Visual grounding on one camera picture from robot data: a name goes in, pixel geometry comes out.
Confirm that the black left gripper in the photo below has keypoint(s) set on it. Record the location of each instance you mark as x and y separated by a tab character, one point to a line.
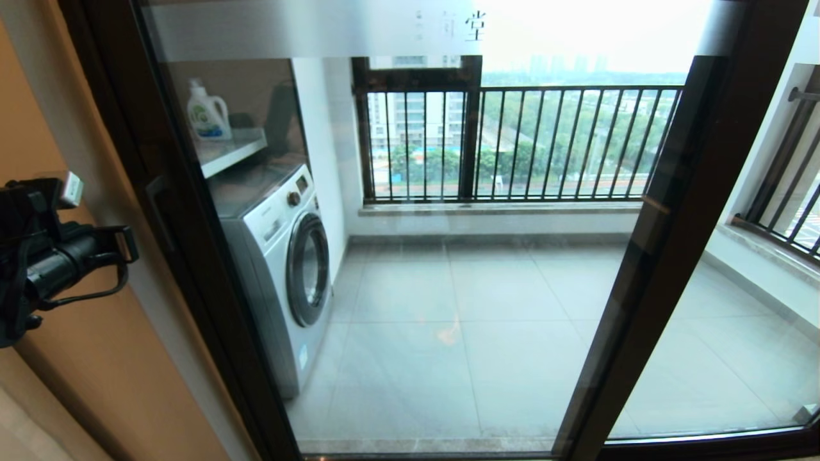
64	266

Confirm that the dark framed glass sliding door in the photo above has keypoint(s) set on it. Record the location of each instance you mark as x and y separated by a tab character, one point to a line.
221	269

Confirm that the white laundry detergent bottle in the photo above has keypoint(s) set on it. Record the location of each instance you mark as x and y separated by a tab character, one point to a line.
207	120

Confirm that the white front-load washing machine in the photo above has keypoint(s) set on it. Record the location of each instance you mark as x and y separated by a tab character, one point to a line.
275	256

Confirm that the dark brown cabinet niche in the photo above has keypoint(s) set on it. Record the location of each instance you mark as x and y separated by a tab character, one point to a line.
250	77

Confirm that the dark framed fixed glass door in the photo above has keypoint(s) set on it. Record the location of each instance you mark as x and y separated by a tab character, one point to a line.
663	192

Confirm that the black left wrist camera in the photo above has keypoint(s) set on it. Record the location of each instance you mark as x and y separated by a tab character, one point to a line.
29	205

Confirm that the white wall shelf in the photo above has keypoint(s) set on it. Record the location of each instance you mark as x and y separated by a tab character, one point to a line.
229	152

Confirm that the dark outer door frame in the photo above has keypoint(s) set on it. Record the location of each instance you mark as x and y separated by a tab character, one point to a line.
78	19

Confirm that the dark balcony window frame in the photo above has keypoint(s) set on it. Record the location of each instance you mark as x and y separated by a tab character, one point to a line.
471	141

